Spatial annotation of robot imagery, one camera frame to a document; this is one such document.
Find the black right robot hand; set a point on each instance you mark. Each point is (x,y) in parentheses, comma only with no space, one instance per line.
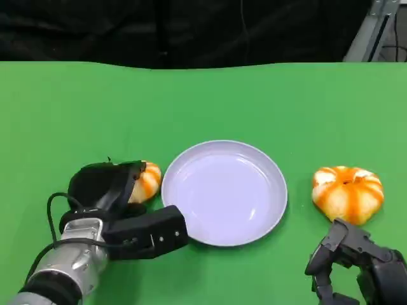
(381,273)

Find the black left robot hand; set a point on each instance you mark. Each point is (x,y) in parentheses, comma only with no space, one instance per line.
(95,187)

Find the orange white toy bread roll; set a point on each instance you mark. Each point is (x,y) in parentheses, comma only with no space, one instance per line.
(146,185)
(348,193)

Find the lilac plate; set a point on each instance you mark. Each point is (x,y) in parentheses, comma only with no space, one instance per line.
(224,193)

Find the black backdrop curtain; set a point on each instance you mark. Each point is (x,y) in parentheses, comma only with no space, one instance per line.
(127,28)

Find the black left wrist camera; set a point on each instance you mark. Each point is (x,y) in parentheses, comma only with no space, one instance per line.
(149,233)

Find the grey metal frame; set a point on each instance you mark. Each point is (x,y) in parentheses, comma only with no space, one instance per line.
(372,35)

